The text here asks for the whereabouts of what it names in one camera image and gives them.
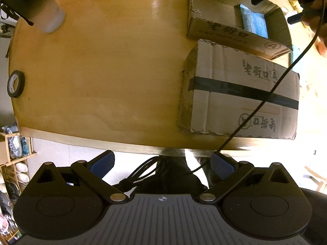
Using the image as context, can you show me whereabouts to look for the taped cardboard box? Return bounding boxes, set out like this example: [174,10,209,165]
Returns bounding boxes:
[177,39,301,141]

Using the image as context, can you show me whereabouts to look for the frosted dark shaker bottle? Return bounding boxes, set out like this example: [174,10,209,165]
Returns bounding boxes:
[0,0,66,34]

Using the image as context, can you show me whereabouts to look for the black cable bundle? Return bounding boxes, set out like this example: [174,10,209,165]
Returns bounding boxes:
[118,156,164,192]

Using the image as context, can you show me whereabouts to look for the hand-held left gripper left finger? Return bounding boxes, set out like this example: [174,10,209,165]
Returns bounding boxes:
[36,150,129,205]

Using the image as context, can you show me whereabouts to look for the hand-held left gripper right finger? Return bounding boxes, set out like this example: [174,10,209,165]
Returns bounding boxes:
[196,151,290,205]

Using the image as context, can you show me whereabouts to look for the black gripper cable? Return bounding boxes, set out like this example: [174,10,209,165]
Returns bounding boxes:
[190,0,323,174]

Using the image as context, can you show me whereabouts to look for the wooden chair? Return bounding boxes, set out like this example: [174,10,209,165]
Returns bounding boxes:
[303,165,327,192]

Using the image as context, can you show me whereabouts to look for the blue face mask packet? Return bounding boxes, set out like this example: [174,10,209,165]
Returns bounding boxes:
[291,45,301,64]
[240,4,270,39]

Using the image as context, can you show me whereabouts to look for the wooden shoe rack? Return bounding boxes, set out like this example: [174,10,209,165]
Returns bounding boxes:
[0,125,39,245]

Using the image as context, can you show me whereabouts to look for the black tape roll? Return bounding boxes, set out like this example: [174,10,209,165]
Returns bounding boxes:
[6,69,26,98]

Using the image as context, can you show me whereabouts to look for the person's legs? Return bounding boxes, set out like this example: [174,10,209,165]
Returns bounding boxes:
[120,155,218,203]

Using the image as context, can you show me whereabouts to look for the wooden desk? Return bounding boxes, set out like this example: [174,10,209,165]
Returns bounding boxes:
[8,0,327,158]

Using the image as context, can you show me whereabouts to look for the person's right hand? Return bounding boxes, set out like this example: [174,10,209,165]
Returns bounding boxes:
[302,0,327,29]

